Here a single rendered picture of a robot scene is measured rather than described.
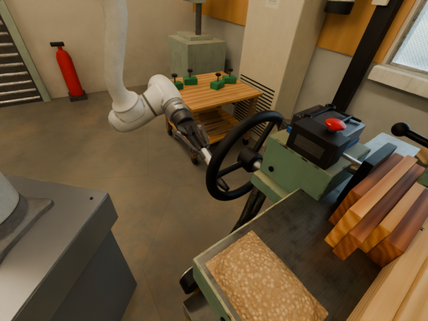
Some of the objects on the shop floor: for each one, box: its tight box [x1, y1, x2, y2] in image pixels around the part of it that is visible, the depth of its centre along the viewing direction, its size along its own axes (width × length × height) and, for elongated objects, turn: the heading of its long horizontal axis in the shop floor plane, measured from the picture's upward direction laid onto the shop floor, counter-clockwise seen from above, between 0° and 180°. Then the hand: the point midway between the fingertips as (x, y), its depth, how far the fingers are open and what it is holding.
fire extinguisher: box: [50, 41, 88, 102], centre depth 234 cm, size 18×19×60 cm
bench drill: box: [168, 0, 227, 79], centre depth 217 cm, size 48×62×158 cm
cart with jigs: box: [165, 68, 262, 164], centre depth 183 cm, size 66×57×64 cm
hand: (207, 157), depth 74 cm, fingers closed
